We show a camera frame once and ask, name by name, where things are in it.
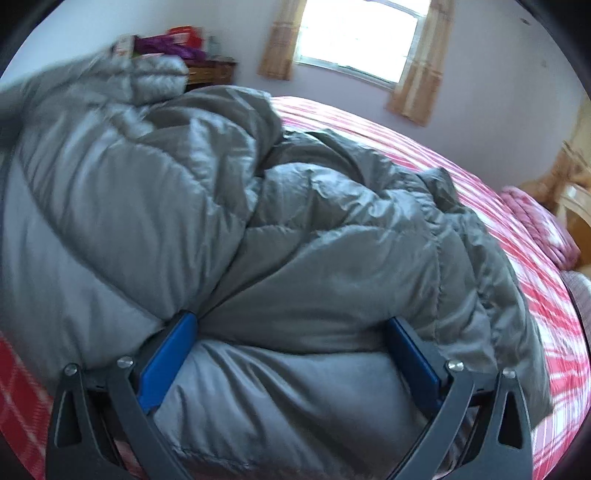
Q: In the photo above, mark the white printed box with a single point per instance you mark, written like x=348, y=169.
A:
x=123, y=46

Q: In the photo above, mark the red gift box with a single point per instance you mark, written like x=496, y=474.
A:
x=184, y=34

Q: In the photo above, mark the purple cloth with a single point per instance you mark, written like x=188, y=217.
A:
x=161, y=46

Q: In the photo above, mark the striped pillow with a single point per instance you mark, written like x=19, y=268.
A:
x=579, y=295

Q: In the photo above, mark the yellow patterned curtain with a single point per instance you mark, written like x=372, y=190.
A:
x=420, y=69
x=279, y=41

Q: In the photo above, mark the cream wooden headboard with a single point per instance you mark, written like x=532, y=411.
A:
x=577, y=203

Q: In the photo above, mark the orange patterned curtain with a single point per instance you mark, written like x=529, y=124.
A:
x=563, y=166

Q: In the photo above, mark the red plaid bed sheet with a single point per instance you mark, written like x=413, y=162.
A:
x=545, y=295

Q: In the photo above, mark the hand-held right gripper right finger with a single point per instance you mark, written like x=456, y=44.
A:
x=413, y=360

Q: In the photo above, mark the grey puffer jacket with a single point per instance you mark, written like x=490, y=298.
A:
x=231, y=221

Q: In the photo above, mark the pink folded quilt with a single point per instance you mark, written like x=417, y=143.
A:
x=535, y=221

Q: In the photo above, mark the wooden desk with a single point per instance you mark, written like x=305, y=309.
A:
x=212, y=71

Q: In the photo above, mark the green framed window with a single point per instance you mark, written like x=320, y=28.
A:
x=360, y=37

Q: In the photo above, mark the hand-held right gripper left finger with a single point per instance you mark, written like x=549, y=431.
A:
x=168, y=360

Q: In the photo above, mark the teal cup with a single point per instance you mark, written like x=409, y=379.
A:
x=213, y=46

